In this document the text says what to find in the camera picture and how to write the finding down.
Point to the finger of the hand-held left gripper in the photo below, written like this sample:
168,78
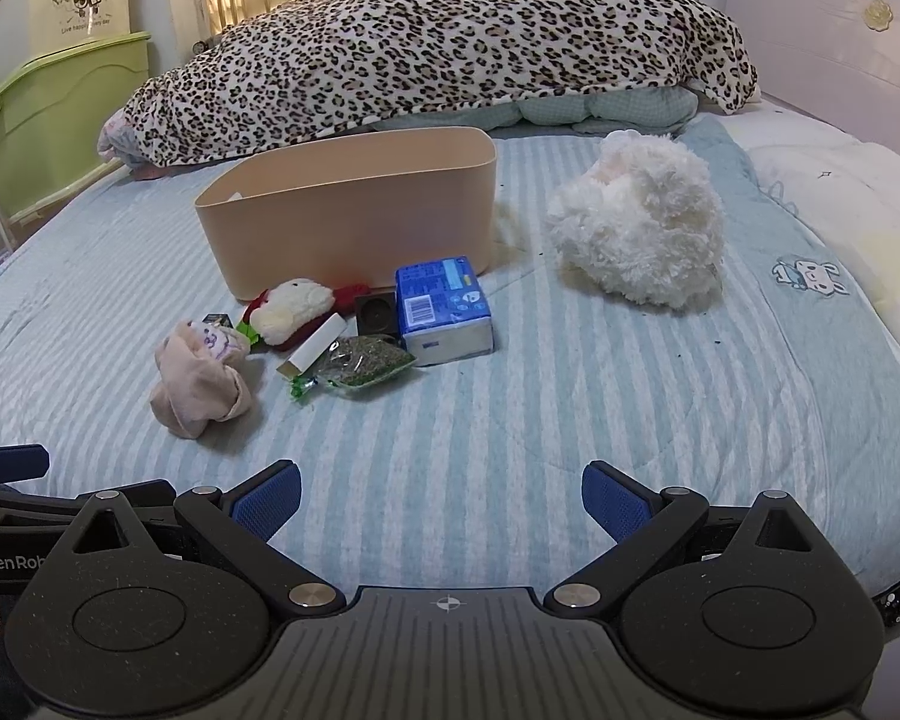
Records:
22,504
7,461

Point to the green candy wrapper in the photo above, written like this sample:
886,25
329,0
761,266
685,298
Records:
304,386

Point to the leopard print blanket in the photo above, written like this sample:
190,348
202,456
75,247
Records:
435,45

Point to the blue striped quilt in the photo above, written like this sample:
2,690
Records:
457,427

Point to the red and white plush toy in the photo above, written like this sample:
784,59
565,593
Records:
289,307

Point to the small dark square box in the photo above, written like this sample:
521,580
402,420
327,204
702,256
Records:
377,313

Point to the small dark packet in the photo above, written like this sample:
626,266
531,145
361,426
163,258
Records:
216,320

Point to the beige plastic storage bin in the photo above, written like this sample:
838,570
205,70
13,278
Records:
345,217

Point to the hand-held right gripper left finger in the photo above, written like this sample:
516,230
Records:
266,504

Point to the clear bag of green herbs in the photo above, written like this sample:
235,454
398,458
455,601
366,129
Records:
364,365

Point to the green foil packet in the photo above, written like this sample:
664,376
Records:
246,331

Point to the white bed sheet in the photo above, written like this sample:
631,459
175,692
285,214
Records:
832,180

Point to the blue tissue pack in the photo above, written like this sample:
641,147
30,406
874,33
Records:
442,307

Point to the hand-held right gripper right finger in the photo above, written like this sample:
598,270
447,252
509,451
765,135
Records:
615,504

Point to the green checked quilt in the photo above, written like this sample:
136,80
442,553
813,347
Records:
615,109

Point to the green plastic storage box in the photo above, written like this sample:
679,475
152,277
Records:
67,112

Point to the white rectangular box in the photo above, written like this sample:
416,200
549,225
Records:
315,343

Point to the white fluffy plush toy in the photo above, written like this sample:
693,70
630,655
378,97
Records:
637,225

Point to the white bed headboard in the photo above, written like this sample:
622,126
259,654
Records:
832,30

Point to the pink floral cloth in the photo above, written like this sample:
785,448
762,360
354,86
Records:
116,136

